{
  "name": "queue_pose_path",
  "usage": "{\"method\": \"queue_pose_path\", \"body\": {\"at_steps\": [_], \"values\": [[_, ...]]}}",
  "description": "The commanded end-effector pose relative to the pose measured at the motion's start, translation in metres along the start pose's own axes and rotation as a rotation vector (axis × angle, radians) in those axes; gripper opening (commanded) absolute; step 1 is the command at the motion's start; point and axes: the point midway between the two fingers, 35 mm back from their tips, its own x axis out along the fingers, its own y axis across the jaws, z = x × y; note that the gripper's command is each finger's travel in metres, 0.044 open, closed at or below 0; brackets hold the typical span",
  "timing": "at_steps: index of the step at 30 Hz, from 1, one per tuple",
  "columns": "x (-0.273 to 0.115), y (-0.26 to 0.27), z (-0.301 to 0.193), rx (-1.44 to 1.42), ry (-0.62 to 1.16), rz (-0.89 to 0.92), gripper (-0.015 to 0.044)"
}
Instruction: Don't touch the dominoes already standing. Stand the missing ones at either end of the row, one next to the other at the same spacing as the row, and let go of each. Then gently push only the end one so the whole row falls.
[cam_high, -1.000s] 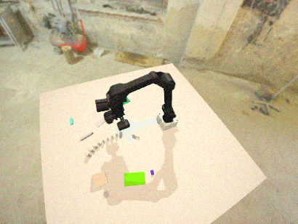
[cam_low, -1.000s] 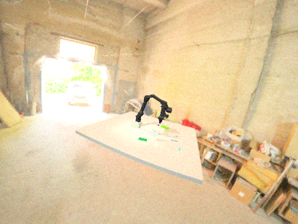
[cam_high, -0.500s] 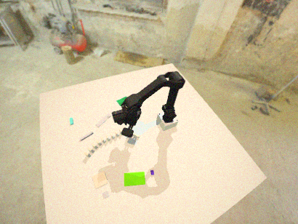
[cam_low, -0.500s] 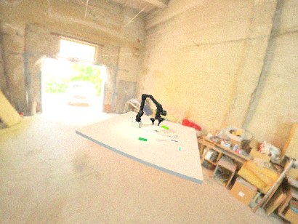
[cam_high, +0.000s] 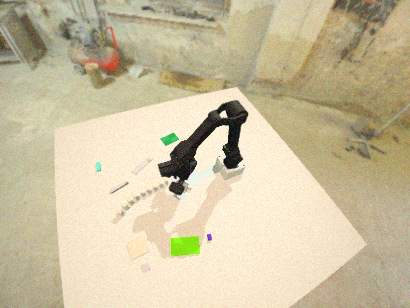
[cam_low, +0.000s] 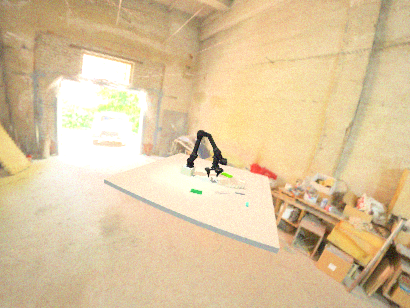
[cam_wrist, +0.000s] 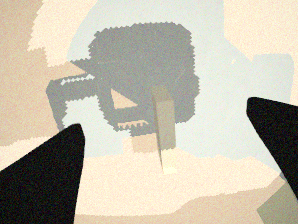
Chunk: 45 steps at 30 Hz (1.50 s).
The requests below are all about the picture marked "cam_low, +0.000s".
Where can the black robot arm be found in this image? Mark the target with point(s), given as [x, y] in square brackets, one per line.
[217, 153]

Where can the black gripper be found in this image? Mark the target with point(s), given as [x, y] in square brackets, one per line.
[207, 169]

